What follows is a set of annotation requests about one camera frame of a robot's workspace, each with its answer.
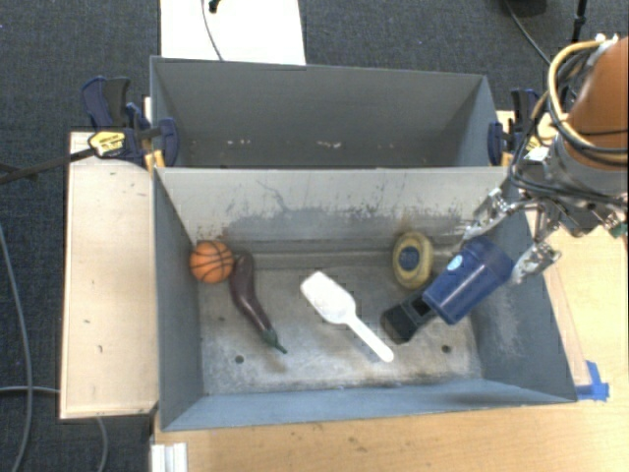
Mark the pale wood board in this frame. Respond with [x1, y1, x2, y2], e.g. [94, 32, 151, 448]
[58, 130, 161, 420]

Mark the small orange basketball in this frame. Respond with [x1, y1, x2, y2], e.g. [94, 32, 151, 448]
[189, 239, 236, 285]

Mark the purple toy eggplant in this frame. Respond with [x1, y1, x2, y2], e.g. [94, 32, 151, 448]
[228, 250, 289, 355]

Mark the grey metal bin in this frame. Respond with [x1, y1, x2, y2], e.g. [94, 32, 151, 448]
[148, 55, 579, 434]

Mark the white plastic scoop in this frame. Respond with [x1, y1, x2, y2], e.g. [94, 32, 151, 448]
[299, 269, 396, 364]

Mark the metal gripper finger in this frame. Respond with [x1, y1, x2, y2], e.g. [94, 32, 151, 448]
[508, 241, 562, 286]
[459, 187, 515, 246]

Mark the yellow and blue round disc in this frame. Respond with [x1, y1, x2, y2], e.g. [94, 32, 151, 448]
[391, 230, 435, 291]

